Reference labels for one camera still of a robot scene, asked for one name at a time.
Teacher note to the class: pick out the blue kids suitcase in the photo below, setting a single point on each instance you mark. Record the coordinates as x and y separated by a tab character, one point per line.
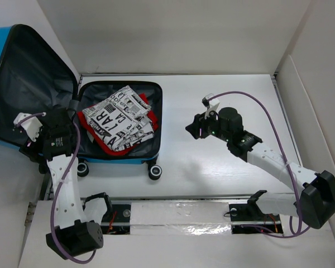
33	79

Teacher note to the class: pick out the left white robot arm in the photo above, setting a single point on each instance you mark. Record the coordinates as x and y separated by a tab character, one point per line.
75	226

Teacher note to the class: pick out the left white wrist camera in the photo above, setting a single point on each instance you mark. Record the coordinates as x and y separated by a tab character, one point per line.
30	123

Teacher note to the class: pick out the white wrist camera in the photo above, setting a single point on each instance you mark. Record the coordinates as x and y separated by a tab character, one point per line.
211	103
30	123

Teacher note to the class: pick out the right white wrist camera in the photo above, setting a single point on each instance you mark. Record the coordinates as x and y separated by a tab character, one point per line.
211	103

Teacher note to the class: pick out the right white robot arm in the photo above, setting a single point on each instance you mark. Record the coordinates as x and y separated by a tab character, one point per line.
313	194

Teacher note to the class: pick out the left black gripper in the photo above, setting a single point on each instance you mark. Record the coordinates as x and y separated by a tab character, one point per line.
33	148

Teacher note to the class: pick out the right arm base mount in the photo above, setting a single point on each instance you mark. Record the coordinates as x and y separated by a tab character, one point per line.
246	220

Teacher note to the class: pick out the red polo shirt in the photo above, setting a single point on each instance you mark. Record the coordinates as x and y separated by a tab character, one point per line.
145	125

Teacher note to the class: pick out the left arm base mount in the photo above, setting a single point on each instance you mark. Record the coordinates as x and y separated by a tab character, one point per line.
118	222

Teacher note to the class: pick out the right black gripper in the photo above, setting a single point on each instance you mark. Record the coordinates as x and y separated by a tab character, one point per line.
199	121

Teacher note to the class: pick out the newspaper print garment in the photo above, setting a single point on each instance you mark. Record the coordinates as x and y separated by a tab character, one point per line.
120	120

